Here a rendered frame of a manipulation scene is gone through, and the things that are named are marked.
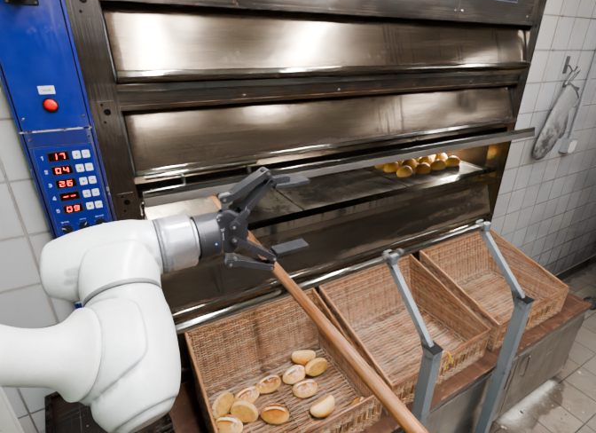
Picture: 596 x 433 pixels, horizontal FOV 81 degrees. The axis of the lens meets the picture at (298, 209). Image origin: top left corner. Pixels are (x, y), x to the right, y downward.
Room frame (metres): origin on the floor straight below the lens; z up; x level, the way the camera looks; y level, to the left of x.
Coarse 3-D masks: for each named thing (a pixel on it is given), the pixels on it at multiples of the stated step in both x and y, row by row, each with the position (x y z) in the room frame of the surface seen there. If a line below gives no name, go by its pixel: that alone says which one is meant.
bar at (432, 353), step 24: (432, 240) 1.07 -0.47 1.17; (360, 264) 0.92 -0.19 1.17; (504, 264) 1.12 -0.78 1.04; (216, 312) 0.70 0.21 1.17; (240, 312) 0.73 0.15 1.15; (528, 312) 1.02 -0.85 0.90; (432, 360) 0.78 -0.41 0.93; (504, 360) 1.02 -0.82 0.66; (432, 384) 0.79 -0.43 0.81; (504, 384) 1.02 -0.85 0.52; (480, 432) 1.02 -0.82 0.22
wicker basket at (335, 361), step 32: (224, 320) 1.04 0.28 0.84; (256, 320) 1.09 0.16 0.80; (288, 320) 1.14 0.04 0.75; (192, 352) 0.90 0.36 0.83; (224, 352) 1.00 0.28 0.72; (256, 352) 1.05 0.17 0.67; (288, 352) 1.10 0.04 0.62; (320, 352) 1.13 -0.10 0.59; (224, 384) 0.96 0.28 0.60; (320, 384) 0.97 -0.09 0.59; (352, 384) 0.96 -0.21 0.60; (352, 416) 0.77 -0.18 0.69
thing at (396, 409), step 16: (256, 240) 1.01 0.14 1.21; (272, 272) 0.86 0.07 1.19; (288, 288) 0.77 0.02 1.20; (304, 304) 0.70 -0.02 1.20; (320, 320) 0.64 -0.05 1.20; (336, 336) 0.59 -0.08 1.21; (352, 352) 0.54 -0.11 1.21; (352, 368) 0.52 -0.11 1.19; (368, 368) 0.50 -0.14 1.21; (368, 384) 0.47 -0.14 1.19; (384, 384) 0.47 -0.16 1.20; (384, 400) 0.44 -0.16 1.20; (400, 416) 0.41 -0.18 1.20; (416, 432) 0.38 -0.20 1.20
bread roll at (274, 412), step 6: (264, 408) 0.83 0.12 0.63; (270, 408) 0.83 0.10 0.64; (276, 408) 0.82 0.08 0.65; (282, 408) 0.83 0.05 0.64; (264, 414) 0.82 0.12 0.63; (270, 414) 0.81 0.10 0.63; (276, 414) 0.81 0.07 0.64; (282, 414) 0.81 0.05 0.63; (288, 414) 0.82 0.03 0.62; (264, 420) 0.81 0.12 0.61; (270, 420) 0.80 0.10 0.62; (276, 420) 0.80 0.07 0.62; (282, 420) 0.80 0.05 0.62
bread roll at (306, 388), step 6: (294, 384) 0.94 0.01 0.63; (300, 384) 0.92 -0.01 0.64; (306, 384) 0.92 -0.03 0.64; (312, 384) 0.93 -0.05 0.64; (294, 390) 0.91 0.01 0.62; (300, 390) 0.91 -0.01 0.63; (306, 390) 0.91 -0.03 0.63; (312, 390) 0.91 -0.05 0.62; (300, 396) 0.90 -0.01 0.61; (306, 396) 0.90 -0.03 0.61
